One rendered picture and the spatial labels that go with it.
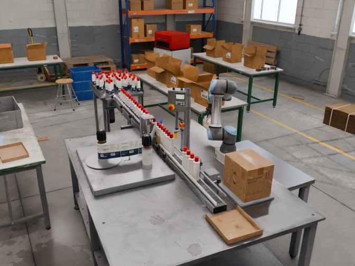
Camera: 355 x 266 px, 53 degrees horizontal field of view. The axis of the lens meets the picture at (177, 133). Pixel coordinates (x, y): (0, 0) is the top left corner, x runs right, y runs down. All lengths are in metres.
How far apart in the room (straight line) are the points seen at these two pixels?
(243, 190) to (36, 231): 2.24
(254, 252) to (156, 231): 1.13
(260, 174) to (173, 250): 0.85
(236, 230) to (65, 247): 1.84
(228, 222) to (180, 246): 0.40
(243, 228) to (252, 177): 0.38
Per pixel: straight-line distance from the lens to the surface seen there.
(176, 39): 8.48
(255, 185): 2.68
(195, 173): 2.82
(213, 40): 8.43
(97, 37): 10.56
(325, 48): 8.93
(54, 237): 3.86
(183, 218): 2.54
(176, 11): 10.45
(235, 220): 2.55
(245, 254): 3.24
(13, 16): 10.13
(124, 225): 2.49
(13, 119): 4.33
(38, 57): 8.14
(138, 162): 3.14
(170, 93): 3.09
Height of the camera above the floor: 2.34
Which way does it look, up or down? 23 degrees down
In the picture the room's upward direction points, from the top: 1 degrees clockwise
